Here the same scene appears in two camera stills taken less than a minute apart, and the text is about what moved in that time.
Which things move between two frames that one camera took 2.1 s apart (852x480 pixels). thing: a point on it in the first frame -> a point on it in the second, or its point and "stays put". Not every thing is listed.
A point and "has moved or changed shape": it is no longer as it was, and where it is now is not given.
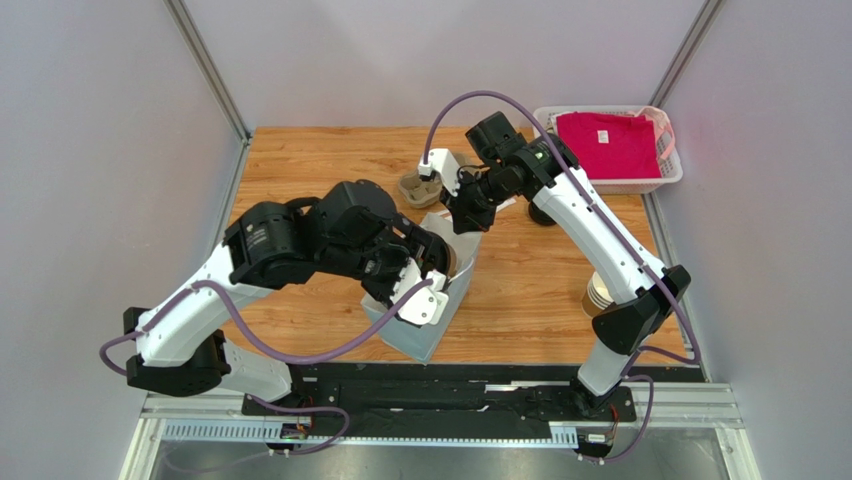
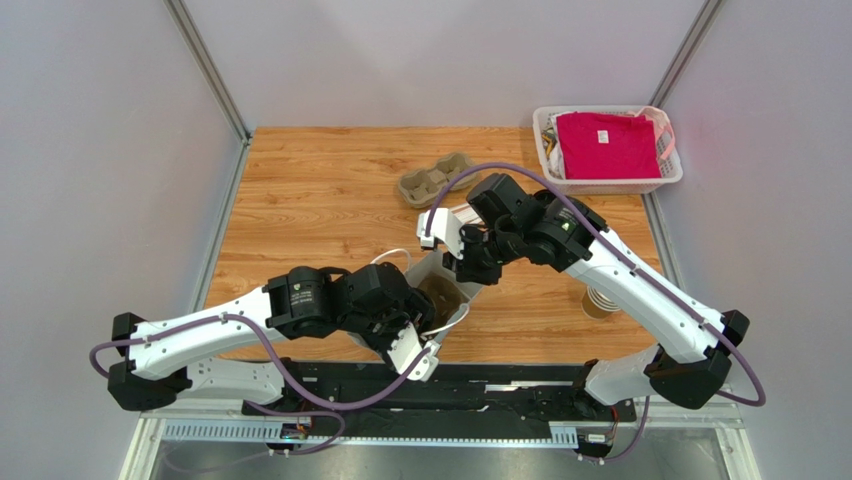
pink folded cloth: x=610 y=146 stays put
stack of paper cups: x=598 y=297 stays put
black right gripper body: x=468 y=204 -> x=470 y=259
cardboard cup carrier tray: x=418 y=192 stays put
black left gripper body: x=380 y=266 -> x=383 y=330
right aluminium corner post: x=704 y=24 stays put
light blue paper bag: x=410 y=339 has moved or changed shape
